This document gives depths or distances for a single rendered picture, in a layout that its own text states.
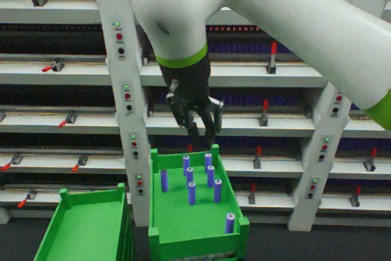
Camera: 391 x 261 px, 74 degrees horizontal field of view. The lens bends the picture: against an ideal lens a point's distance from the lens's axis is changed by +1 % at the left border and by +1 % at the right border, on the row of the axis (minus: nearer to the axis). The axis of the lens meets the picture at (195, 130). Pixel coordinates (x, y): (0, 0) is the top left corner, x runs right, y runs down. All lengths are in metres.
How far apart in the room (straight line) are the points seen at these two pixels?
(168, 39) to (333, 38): 0.23
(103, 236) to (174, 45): 0.63
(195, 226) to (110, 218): 0.35
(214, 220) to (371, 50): 0.46
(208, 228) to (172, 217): 0.09
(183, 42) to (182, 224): 0.42
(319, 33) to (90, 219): 0.80
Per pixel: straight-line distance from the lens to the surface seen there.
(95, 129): 1.02
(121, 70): 0.88
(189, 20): 0.39
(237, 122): 0.95
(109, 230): 0.88
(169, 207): 0.68
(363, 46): 0.41
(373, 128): 1.10
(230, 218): 0.58
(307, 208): 1.25
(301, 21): 0.42
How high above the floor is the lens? 0.98
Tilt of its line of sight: 30 degrees down
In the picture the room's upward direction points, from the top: straight up
